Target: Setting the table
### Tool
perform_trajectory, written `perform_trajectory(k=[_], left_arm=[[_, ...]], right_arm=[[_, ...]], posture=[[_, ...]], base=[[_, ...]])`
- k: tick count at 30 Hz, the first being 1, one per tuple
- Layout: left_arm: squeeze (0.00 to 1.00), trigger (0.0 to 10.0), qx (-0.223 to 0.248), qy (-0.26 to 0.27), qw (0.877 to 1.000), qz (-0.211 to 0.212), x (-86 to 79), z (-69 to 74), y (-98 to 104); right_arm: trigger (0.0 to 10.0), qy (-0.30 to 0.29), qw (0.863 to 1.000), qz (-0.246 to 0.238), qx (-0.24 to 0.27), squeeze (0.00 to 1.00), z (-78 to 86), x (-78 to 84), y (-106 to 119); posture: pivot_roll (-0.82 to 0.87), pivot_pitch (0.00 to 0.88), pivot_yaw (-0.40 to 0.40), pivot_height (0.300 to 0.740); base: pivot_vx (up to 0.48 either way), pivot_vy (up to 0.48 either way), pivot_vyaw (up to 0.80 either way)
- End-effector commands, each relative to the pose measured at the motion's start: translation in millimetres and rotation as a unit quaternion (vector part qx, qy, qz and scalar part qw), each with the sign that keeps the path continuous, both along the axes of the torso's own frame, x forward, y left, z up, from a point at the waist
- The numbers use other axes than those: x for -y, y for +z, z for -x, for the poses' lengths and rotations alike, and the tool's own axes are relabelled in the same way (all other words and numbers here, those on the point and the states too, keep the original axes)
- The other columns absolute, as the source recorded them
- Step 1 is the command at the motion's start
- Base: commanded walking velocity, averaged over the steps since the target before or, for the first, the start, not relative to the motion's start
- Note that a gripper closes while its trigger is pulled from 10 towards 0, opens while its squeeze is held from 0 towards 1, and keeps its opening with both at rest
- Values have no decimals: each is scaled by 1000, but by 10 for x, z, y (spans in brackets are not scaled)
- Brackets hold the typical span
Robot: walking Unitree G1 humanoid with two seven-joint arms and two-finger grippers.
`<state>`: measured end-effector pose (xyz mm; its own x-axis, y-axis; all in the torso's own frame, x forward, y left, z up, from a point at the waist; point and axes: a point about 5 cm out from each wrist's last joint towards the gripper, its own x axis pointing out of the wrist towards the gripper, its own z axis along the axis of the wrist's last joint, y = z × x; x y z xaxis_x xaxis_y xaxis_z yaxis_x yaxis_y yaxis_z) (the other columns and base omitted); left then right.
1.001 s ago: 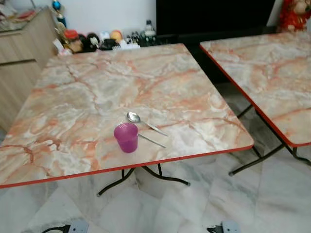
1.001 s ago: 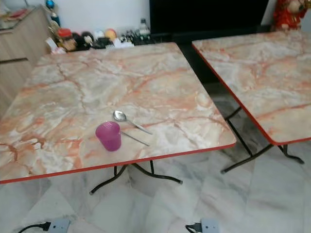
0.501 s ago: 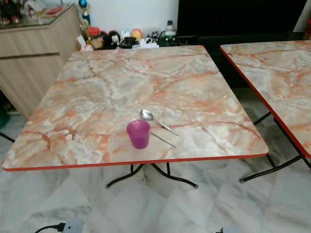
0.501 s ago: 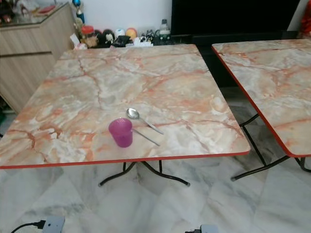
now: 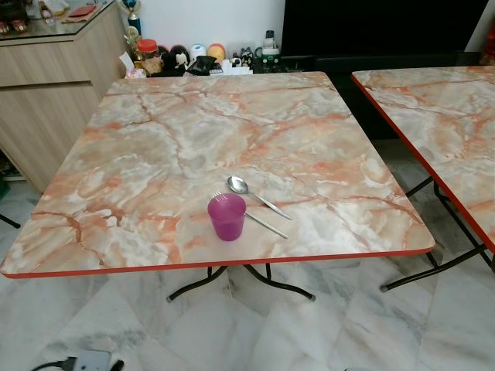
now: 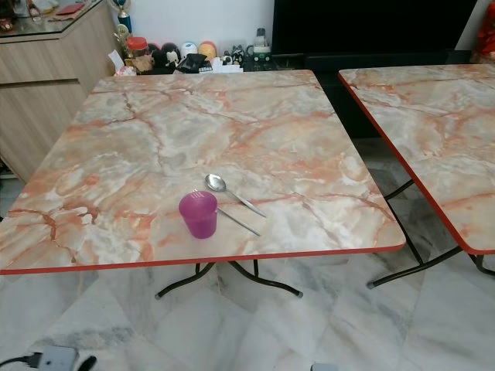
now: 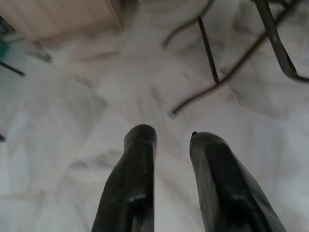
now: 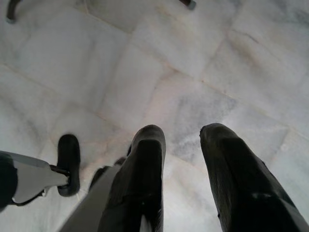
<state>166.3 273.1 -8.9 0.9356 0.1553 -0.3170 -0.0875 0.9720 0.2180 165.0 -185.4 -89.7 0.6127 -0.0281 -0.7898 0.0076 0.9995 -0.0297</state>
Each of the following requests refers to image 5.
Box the blue and gold trophy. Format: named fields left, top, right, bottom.
left=124, top=0, right=144, bottom=39

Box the grey power strip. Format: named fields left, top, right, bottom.
left=66, top=350, right=113, bottom=371

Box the light wooden cabinet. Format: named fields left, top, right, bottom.
left=0, top=0, right=132, bottom=194

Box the orange toy ball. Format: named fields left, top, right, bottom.
left=207, top=43, right=227, bottom=63

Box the red lidded glass jar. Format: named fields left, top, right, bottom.
left=137, top=39, right=161, bottom=74

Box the silver metal spoon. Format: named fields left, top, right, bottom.
left=227, top=176, right=293, bottom=221

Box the red flat box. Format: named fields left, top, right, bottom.
left=66, top=4, right=99, bottom=20

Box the silver metal fork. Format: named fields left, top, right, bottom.
left=244, top=210, right=289, bottom=240

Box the black power cable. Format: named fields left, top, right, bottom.
left=31, top=357, right=74, bottom=371

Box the black television screen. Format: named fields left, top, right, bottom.
left=281, top=0, right=490, bottom=56

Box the purple plastic cup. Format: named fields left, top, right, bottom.
left=207, top=193, right=247, bottom=242

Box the marble pattern folding table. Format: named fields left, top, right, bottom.
left=0, top=71, right=436, bottom=302
left=351, top=66, right=495, bottom=293

